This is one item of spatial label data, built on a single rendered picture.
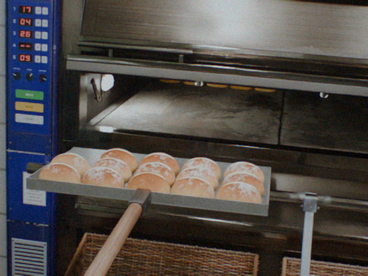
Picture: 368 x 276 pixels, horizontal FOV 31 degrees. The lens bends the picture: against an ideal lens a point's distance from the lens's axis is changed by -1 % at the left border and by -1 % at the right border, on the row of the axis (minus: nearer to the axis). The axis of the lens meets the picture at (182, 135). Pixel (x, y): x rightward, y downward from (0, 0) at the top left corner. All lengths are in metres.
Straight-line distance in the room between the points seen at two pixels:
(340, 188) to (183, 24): 0.67
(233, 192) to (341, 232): 0.65
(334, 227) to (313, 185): 0.14
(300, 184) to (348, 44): 0.44
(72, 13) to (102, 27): 0.11
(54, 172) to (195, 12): 0.68
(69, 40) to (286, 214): 0.83
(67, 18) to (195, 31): 0.39
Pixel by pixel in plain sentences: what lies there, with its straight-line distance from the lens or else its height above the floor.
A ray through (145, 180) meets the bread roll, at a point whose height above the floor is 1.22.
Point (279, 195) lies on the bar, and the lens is 1.63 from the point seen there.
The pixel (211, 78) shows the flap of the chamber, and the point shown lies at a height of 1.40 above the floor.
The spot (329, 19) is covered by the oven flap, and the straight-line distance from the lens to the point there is 1.94.
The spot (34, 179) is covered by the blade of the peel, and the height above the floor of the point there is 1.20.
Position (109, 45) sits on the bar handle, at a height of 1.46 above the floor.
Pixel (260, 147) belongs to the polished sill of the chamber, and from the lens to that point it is 1.99.
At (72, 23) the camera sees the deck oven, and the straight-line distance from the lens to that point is 2.03.
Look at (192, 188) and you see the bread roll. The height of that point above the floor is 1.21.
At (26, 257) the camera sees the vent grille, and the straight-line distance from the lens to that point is 2.25.
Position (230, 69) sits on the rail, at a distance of 1.80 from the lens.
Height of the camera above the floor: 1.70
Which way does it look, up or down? 15 degrees down
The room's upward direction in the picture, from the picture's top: 4 degrees clockwise
